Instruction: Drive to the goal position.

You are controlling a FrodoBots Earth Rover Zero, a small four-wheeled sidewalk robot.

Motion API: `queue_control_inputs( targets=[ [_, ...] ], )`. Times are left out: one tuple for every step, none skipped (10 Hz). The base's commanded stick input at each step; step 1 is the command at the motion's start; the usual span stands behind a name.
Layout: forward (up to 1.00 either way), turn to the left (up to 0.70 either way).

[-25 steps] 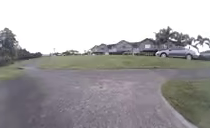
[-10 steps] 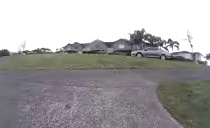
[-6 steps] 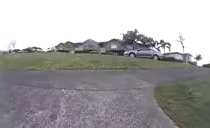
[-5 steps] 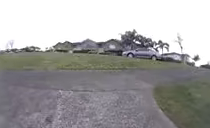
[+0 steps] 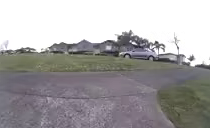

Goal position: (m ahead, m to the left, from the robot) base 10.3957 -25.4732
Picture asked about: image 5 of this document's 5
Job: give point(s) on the palm tree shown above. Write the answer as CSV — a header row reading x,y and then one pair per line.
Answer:
x,y
158,46

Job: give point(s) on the row of houses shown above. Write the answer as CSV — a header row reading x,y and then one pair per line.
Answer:
x,y
86,46

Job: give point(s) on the green grass lawn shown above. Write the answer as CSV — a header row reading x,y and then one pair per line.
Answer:
x,y
59,61

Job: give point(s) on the small pale building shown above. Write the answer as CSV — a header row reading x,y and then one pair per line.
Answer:
x,y
171,57

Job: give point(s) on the green grass patch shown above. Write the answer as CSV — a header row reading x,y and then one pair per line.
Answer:
x,y
193,103

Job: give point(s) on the bare thin tree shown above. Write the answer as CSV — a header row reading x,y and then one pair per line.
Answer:
x,y
176,43

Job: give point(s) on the grey gravel path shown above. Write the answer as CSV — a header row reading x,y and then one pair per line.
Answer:
x,y
76,100

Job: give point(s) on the grey car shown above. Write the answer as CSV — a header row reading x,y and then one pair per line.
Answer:
x,y
139,54

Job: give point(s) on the dark leafy tree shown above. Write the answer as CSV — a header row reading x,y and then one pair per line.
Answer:
x,y
129,38

